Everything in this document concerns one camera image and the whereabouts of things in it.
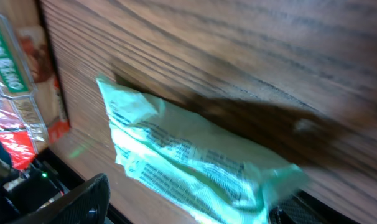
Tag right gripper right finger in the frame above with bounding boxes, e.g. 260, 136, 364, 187
269, 192, 358, 224

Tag teal snack packet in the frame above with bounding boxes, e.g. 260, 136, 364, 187
96, 75, 307, 223

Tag spaghetti packet red ends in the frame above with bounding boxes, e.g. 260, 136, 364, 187
0, 13, 70, 170

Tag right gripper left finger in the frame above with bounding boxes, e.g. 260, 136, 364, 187
12, 173, 111, 224

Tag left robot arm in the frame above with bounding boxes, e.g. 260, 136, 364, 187
0, 143, 65, 223

